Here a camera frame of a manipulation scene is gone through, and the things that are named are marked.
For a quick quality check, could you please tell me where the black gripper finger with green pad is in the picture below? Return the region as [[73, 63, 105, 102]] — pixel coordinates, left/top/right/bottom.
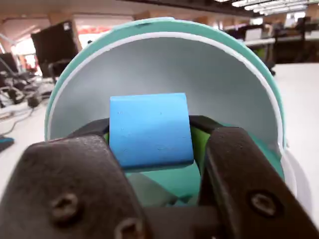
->
[[0, 118, 153, 239], [188, 115, 319, 239]]

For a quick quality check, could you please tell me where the blue lego block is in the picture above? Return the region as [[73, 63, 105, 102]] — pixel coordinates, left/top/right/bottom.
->
[[109, 92, 194, 171]]

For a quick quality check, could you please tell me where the teal whale-shaped bin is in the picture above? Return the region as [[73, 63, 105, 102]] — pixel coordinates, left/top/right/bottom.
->
[[44, 16, 314, 222]]

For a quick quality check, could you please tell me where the blue and black mouse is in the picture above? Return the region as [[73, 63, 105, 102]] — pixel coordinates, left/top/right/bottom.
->
[[0, 136, 15, 152]]

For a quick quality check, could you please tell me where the black power adapter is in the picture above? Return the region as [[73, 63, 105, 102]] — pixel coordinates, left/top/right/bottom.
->
[[26, 96, 42, 108]]

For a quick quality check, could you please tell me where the grey box-shaped object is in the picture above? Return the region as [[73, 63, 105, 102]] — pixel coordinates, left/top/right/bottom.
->
[[126, 173, 179, 207]]

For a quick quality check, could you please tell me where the black monitor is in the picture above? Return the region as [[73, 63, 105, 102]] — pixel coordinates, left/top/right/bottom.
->
[[31, 21, 80, 78], [0, 53, 19, 74]]

